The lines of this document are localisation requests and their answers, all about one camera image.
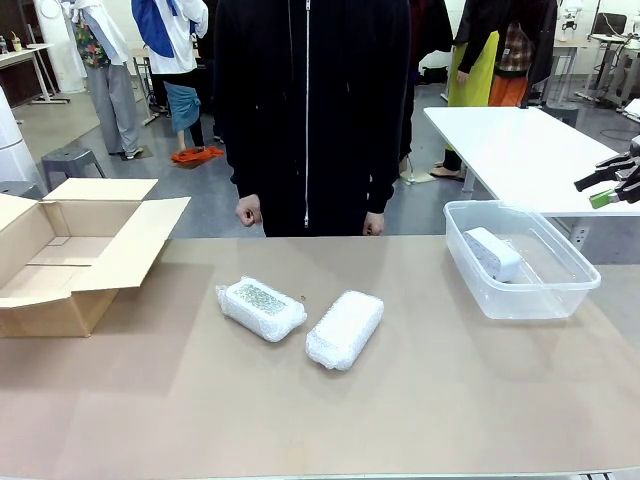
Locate white table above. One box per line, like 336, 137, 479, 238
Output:
423, 105, 640, 217

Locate orange cloth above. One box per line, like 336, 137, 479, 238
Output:
171, 144, 226, 164

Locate bubble-wrapped clock with dark face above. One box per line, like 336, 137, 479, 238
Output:
214, 275, 309, 344

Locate person in black hoodie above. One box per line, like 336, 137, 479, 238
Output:
212, 0, 416, 239

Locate bubble-wrapped all-white clock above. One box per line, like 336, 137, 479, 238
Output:
304, 288, 386, 372

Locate background workbench with equipment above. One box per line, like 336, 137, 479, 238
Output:
574, 9, 640, 114

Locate grey plastic stool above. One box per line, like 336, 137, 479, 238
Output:
542, 102, 581, 126
0, 179, 47, 201
40, 147, 107, 192

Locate person in yellow apron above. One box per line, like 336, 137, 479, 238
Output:
429, 0, 502, 182

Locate clear plastic container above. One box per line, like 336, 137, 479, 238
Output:
443, 199, 603, 321

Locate person's left hand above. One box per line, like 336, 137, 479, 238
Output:
363, 210, 386, 237

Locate person's right hand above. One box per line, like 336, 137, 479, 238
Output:
235, 194, 265, 230

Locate mannequin in blue white clothes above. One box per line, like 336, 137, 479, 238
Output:
130, 0, 210, 151

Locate mannequin floral shirt grey trousers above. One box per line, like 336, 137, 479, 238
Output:
69, 0, 146, 160

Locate tall white rounded appliance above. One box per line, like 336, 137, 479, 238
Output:
38, 0, 87, 95

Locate person's left forearm black sleeve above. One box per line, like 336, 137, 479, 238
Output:
367, 119, 407, 215

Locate person plaid shirt orange trousers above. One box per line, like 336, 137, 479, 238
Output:
488, 19, 532, 109

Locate unwrapped white clock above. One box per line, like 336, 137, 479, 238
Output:
462, 226, 524, 284

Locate white desk with metal legs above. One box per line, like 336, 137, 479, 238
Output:
0, 42, 72, 107

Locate open brown cardboard box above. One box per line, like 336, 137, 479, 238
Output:
0, 177, 193, 339

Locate grey metal stand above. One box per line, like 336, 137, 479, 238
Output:
130, 49, 162, 127

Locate person's right forearm black sleeve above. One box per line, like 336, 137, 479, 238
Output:
227, 119, 266, 200

